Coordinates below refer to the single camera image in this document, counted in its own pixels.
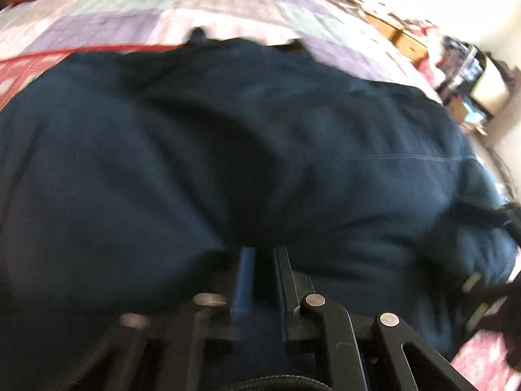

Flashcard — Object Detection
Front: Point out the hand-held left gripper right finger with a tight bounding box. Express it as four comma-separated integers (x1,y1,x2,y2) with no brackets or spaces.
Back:
274,246,477,391

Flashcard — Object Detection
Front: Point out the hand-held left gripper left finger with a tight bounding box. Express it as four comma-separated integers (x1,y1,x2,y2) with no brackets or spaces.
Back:
77,246,258,391

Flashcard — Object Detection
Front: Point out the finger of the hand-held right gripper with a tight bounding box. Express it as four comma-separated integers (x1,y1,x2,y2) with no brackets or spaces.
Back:
462,271,521,335
450,197,521,235

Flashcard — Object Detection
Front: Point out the navy blue jacket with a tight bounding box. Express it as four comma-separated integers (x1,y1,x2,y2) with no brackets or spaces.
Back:
0,26,517,391

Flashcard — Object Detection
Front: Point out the white storage box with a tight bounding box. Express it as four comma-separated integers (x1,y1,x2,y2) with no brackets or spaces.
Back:
468,55,514,120

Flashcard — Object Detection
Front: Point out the patchwork bed quilt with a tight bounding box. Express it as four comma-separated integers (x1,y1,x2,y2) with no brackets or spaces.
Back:
0,0,521,391

